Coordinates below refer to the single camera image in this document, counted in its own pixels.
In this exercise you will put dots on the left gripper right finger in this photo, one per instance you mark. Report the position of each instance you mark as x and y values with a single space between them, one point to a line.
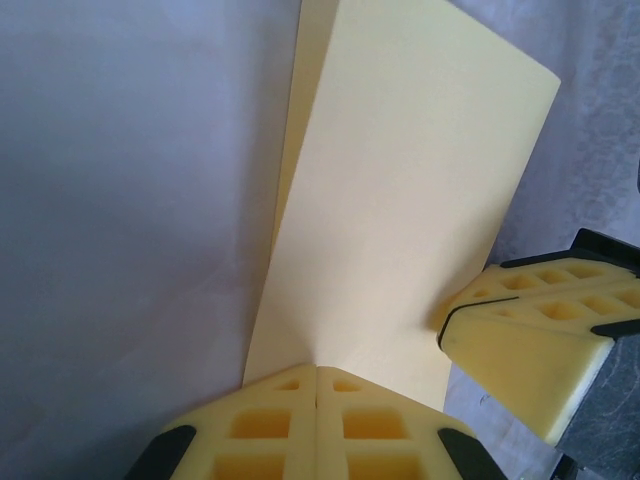
380 435

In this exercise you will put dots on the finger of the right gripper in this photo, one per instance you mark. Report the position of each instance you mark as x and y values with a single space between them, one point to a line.
565 272
520 370

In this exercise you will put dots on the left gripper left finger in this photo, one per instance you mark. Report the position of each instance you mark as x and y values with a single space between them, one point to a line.
260 430

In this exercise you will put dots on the yellow square paper sheet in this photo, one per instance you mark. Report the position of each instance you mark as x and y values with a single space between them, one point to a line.
400 175

